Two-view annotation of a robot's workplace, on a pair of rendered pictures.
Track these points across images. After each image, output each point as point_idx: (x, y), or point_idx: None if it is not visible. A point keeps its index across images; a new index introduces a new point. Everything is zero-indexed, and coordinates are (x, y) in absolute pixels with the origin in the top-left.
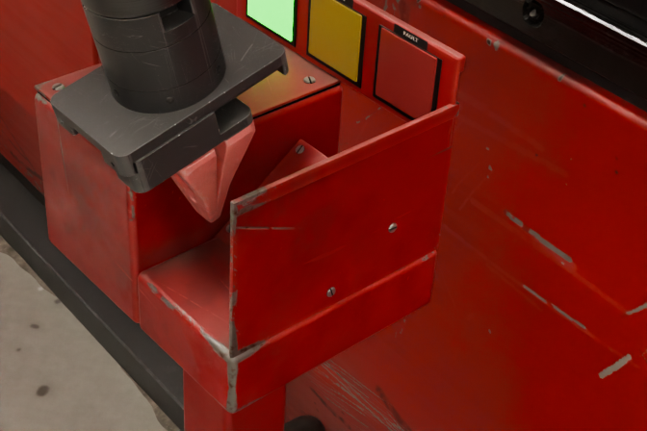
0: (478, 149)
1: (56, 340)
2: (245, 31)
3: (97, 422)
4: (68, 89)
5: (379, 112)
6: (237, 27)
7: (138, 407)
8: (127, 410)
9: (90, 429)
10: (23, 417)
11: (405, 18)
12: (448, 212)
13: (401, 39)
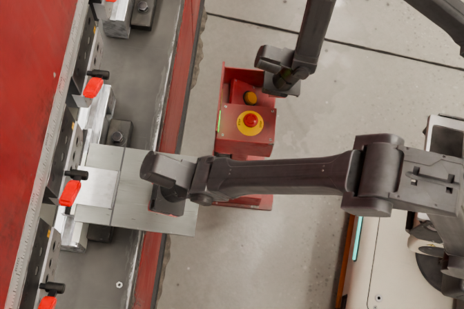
0: (170, 110)
1: None
2: (266, 76)
3: (177, 308)
4: (295, 94)
5: (165, 147)
6: (266, 78)
7: (161, 304)
8: (165, 306)
9: (180, 307)
10: None
11: (164, 130)
12: (170, 125)
13: (224, 76)
